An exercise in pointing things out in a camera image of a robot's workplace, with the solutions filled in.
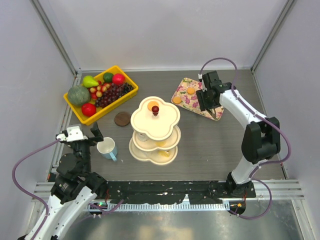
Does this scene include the orange biscuit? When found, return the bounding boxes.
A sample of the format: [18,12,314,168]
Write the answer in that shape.
[187,87,195,95]
[147,101,159,111]
[172,96,182,105]

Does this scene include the cream three-tier cake stand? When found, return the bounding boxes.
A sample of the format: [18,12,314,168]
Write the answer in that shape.
[128,96,182,166]

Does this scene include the yellow dome cake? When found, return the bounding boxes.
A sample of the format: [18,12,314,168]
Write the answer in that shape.
[155,140,166,147]

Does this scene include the yellow swiss roll cake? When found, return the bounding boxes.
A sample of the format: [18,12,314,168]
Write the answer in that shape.
[157,150,171,158]

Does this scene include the metal serving tongs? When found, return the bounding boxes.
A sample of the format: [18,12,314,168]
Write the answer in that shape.
[209,108,220,121]

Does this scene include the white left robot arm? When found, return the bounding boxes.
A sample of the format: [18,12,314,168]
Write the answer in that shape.
[21,123,108,240]

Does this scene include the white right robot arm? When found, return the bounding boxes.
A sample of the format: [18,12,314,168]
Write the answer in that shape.
[196,71,281,197]

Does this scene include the blue white mug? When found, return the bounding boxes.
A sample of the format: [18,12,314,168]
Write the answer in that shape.
[96,137,118,162]

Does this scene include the floral serving tray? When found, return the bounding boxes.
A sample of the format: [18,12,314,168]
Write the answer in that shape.
[171,77,224,120]

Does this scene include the red apple front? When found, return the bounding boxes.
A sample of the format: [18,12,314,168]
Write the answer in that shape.
[81,103,97,117]

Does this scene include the red apple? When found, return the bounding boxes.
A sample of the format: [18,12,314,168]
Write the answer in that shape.
[112,73,126,86]
[81,103,97,117]

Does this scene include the brown round coaster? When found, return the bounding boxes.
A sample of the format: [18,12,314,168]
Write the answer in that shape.
[114,111,131,127]

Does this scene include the grey white cream cake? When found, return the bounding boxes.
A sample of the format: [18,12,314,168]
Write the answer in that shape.
[137,133,149,142]

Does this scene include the red yellow cherries cluster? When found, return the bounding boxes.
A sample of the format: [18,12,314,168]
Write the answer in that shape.
[88,83,111,101]

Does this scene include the green melon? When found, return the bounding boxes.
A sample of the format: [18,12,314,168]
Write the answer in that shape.
[67,85,91,107]

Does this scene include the purple grape bunch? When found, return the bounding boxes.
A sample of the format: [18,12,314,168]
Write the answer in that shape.
[95,82,134,108]

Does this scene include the green pear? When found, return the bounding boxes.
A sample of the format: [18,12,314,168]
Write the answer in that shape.
[82,75,99,88]

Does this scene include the green lime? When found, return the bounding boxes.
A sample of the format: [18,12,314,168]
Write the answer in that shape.
[102,72,114,83]

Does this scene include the red apple back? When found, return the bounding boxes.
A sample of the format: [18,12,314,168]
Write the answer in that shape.
[112,73,126,86]

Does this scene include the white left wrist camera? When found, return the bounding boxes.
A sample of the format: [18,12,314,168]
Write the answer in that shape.
[55,125,89,143]

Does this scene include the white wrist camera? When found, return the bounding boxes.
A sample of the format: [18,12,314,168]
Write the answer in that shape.
[55,125,89,143]
[198,73,207,92]

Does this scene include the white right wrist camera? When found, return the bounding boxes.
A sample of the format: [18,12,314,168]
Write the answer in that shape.
[198,73,207,92]

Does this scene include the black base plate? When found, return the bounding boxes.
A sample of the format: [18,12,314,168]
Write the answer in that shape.
[107,180,256,205]

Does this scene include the white cable duct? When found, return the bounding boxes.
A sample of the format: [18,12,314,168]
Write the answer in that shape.
[43,202,231,212]

